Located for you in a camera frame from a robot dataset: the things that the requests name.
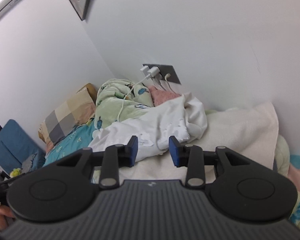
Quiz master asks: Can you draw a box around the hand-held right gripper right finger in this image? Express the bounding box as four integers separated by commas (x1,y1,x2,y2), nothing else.
169,135,252,189

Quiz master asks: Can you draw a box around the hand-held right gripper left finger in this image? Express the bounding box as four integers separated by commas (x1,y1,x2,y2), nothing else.
56,135,138,190

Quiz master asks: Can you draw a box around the white shirt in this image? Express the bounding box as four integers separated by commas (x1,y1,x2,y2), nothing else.
89,92,207,163

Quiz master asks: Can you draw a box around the person's left hand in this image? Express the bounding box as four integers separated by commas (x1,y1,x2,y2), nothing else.
0,201,17,231

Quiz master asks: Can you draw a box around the light green printed blanket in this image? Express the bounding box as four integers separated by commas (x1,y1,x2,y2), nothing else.
91,79,156,136

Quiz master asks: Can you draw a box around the pink towel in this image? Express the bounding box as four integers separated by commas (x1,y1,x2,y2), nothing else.
147,85,182,107

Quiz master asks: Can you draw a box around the teal printed bed sheet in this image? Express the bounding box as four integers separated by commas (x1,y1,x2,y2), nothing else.
43,122,98,168

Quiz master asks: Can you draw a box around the cream fleece blanket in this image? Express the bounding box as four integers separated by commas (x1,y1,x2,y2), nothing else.
130,102,280,180

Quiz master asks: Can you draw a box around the brown cushion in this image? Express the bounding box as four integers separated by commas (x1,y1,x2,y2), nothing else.
76,83,98,101

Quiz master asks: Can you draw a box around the plaid pillow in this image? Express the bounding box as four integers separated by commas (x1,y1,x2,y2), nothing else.
39,89,97,147

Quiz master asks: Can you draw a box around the large white charger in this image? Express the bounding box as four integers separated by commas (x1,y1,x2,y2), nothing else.
147,67,162,81

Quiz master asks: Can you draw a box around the grey cloth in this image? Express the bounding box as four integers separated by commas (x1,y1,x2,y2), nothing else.
21,152,41,173

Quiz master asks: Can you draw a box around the blue covered chair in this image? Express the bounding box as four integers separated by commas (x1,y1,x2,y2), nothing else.
0,119,47,172
0,137,15,178

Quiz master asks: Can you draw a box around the white charging cable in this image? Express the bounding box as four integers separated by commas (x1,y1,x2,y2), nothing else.
116,74,153,123

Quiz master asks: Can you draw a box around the grey wall socket plate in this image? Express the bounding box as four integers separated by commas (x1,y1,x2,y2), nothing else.
142,64,182,85

